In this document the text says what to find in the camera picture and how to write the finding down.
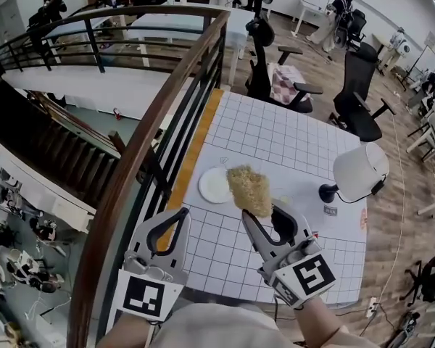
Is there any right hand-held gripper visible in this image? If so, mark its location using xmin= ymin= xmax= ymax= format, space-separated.
xmin=241 ymin=204 xmax=338 ymax=310

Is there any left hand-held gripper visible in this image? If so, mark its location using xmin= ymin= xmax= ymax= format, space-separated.
xmin=109 ymin=207 xmax=192 ymax=323

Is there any beige noodle block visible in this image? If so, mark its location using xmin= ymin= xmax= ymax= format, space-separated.
xmin=225 ymin=164 xmax=273 ymax=219

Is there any white round plate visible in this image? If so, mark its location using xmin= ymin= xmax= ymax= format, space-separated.
xmin=198 ymin=167 xmax=235 ymax=204

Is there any person's right forearm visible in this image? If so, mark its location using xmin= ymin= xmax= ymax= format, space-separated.
xmin=293 ymin=297 xmax=344 ymax=341

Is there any person's left forearm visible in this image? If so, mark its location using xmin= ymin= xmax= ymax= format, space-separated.
xmin=101 ymin=315 xmax=157 ymax=348

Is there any wooden handrail black metal railing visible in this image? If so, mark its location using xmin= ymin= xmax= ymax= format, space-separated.
xmin=0 ymin=5 xmax=233 ymax=348

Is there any white checked tablecloth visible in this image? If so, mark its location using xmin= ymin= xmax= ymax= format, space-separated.
xmin=181 ymin=88 xmax=369 ymax=306

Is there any white shade table lamp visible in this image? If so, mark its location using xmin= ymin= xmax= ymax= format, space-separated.
xmin=318 ymin=142 xmax=391 ymax=204

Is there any person's beige shirt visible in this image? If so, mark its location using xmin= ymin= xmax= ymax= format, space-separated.
xmin=152 ymin=302 xmax=381 ymax=348

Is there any dark wooden staircase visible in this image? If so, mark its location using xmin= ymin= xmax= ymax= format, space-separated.
xmin=0 ymin=81 xmax=131 ymax=210

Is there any pink checked cloth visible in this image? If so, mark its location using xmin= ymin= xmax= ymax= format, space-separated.
xmin=270 ymin=63 xmax=307 ymax=105

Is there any grey floor machine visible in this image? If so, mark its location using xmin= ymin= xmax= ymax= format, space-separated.
xmin=390 ymin=312 xmax=422 ymax=348

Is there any black office chair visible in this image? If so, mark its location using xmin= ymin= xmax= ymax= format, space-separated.
xmin=400 ymin=254 xmax=435 ymax=308
xmin=244 ymin=18 xmax=324 ymax=114
xmin=329 ymin=42 xmax=398 ymax=143
xmin=333 ymin=9 xmax=368 ymax=52

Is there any white cloth covered table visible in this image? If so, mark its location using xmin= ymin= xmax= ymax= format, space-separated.
xmin=126 ymin=1 xmax=257 ymax=86
xmin=45 ymin=14 xmax=128 ymax=52

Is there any white small desk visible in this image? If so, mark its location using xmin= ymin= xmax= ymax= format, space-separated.
xmin=293 ymin=0 xmax=331 ymax=38

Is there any whiteboard on stand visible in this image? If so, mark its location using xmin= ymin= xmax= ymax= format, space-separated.
xmin=402 ymin=30 xmax=435 ymax=87

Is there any white floor cable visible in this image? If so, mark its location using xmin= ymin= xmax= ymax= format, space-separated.
xmin=378 ymin=117 xmax=407 ymax=301

